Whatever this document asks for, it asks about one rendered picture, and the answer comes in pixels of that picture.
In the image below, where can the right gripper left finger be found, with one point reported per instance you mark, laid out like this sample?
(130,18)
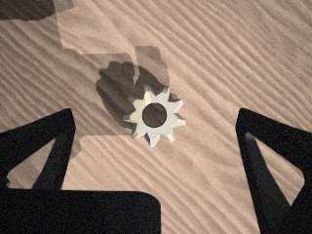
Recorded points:
(19,143)

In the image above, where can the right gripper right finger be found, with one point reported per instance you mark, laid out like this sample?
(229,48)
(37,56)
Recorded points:
(273,212)

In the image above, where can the grey metal gear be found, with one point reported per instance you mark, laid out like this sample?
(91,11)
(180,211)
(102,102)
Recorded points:
(171,107)

